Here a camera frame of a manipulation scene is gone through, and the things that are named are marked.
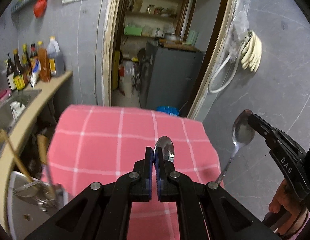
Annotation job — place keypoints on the small steel spoon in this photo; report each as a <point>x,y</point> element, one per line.
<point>166,144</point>

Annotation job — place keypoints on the red plastic bag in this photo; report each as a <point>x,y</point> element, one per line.
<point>40,8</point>

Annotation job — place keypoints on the orange sauce bottle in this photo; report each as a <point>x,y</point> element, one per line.
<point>44,73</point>

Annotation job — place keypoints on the wooden countertop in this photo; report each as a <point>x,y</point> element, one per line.
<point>20,133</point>

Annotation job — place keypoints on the cream rubber gloves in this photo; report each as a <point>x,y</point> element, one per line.
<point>252,52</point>

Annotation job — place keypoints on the grey cabinet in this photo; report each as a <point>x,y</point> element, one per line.
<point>168,76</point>

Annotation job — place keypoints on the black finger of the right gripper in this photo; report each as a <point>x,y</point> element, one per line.
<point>271,134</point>

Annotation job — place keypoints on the large steel spoon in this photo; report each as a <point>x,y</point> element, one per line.
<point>242,135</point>

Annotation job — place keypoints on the dark soy sauce bottle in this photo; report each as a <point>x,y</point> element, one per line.
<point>15,73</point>

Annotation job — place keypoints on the steel sink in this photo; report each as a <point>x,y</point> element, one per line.
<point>13,107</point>

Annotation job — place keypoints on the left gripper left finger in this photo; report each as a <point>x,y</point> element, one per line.
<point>142,187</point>

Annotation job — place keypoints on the green box on shelf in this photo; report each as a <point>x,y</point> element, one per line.
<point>133,31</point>

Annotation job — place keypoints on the clear jug dark liquid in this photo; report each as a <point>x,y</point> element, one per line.
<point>55,57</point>

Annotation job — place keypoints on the white utensil container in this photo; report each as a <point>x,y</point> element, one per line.
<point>29,205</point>

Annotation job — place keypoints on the wooden spatula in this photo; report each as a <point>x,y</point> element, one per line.
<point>5,138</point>

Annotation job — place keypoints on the pink checkered tablecloth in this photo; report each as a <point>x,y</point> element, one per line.
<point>102,143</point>

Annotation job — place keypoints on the right hand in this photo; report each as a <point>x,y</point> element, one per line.
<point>298,213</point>

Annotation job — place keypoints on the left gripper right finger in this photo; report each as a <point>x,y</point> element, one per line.
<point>166,177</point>

